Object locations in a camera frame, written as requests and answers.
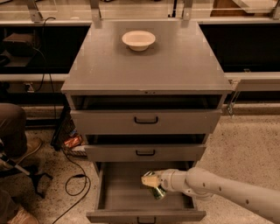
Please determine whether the middle grey drawer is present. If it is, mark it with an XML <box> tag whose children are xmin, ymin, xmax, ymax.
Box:
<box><xmin>85</xmin><ymin>144</ymin><xmax>206</xmax><ymax>162</ymax></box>

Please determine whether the person's brown trouser leg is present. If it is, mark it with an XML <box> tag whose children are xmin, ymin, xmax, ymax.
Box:
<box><xmin>0</xmin><ymin>103</ymin><xmax>27</xmax><ymax>158</ymax></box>

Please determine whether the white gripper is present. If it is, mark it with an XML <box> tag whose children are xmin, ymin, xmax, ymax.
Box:
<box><xmin>141</xmin><ymin>169</ymin><xmax>187</xmax><ymax>193</ymax></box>

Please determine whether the grey drawer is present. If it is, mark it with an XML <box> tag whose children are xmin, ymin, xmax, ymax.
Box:
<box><xmin>85</xmin><ymin>144</ymin><xmax>206</xmax><ymax>162</ymax></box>
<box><xmin>71</xmin><ymin>109</ymin><xmax>221</xmax><ymax>135</ymax></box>
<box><xmin>87</xmin><ymin>162</ymin><xmax>206</xmax><ymax>224</ymax></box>

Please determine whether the bottom grey drawer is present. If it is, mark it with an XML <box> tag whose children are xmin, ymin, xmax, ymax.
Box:
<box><xmin>87</xmin><ymin>162</ymin><xmax>206</xmax><ymax>224</ymax></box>

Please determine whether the grey drawer cabinet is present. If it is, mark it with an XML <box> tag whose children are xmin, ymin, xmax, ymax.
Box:
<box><xmin>60</xmin><ymin>19</ymin><xmax>233</xmax><ymax>224</ymax></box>

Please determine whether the black floor cable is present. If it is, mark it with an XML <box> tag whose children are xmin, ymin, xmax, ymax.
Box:
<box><xmin>52</xmin><ymin>147</ymin><xmax>92</xmax><ymax>224</ymax></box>

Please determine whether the black hanging cable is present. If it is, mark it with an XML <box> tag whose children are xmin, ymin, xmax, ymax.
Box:
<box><xmin>32</xmin><ymin>17</ymin><xmax>58</xmax><ymax>117</ymax></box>

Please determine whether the top grey drawer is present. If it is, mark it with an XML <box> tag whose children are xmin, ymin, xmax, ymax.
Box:
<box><xmin>71</xmin><ymin>109</ymin><xmax>221</xmax><ymax>135</ymax></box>

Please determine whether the tan shoe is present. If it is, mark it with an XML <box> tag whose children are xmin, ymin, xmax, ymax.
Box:
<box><xmin>7</xmin><ymin>207</ymin><xmax>39</xmax><ymax>224</ymax></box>
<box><xmin>16</xmin><ymin>137</ymin><xmax>43</xmax><ymax>164</ymax></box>

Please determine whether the orange snack packet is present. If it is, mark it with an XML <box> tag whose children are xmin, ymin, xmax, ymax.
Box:
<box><xmin>64</xmin><ymin>136</ymin><xmax>83</xmax><ymax>149</ymax></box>

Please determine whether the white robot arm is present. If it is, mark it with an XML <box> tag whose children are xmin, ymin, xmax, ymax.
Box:
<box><xmin>141</xmin><ymin>167</ymin><xmax>280</xmax><ymax>224</ymax></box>

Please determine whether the crushed green can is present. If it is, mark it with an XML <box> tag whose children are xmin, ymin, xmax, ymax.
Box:
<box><xmin>148</xmin><ymin>185</ymin><xmax>166</xmax><ymax>200</ymax></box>

